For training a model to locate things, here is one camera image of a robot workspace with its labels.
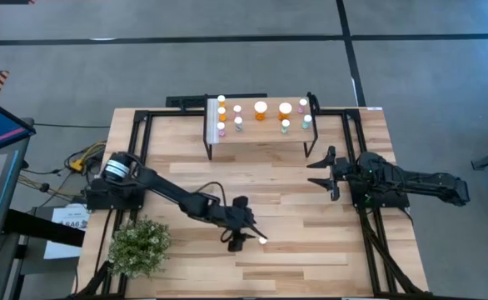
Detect small black clamp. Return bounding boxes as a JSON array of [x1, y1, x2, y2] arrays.
[[306, 91, 321, 113]]

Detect black slotted bar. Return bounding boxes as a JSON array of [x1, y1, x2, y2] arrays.
[[165, 92, 269, 108]]

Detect green artificial potted plant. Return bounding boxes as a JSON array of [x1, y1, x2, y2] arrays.
[[107, 216, 173, 279]]

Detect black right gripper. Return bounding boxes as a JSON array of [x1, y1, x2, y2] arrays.
[[306, 146, 361, 201]]

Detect wooden shelf black metal legs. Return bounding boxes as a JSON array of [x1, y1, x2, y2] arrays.
[[202, 96, 319, 162]]

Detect black flat beam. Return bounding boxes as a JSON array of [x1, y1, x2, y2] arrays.
[[2, 207, 86, 248]]

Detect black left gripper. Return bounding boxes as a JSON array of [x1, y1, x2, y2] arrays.
[[217, 196, 269, 253]]

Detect white printed paper sheet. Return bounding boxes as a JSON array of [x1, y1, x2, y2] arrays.
[[43, 203, 91, 260]]

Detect large orange pill bottle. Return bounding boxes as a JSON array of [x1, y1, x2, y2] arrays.
[[277, 102, 293, 122], [253, 100, 269, 122]]

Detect thin black floor cable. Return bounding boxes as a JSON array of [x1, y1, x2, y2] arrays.
[[33, 122, 112, 129]]

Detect black floor tape strip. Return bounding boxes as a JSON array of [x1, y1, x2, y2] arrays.
[[0, 32, 488, 46], [336, 0, 366, 108]]

